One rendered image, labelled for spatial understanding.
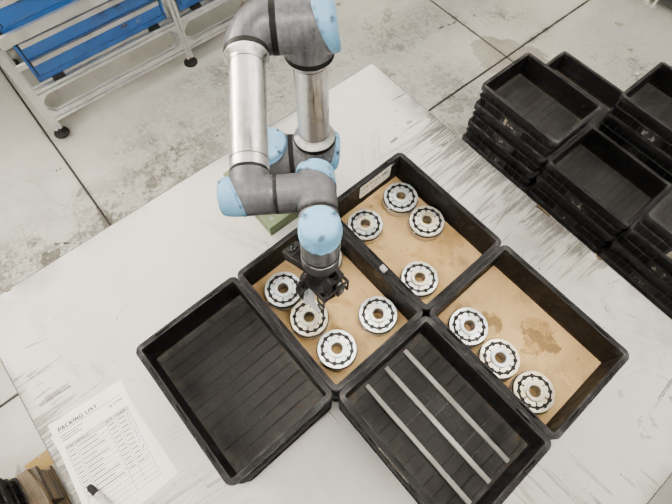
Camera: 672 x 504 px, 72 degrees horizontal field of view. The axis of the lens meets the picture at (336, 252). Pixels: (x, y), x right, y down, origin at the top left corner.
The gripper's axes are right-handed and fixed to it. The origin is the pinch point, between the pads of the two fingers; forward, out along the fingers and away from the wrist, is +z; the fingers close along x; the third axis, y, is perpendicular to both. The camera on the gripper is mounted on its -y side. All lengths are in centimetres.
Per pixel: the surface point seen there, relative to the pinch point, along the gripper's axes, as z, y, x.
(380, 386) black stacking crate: 17.4, 25.2, 0.1
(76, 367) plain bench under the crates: 32, -36, -59
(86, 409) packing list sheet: 32, -24, -63
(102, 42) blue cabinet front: 61, -193, 19
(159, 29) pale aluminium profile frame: 66, -190, 49
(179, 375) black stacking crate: 18.3, -10.7, -37.0
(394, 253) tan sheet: 16.0, 0.7, 28.6
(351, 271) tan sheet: 16.4, -3.2, 15.5
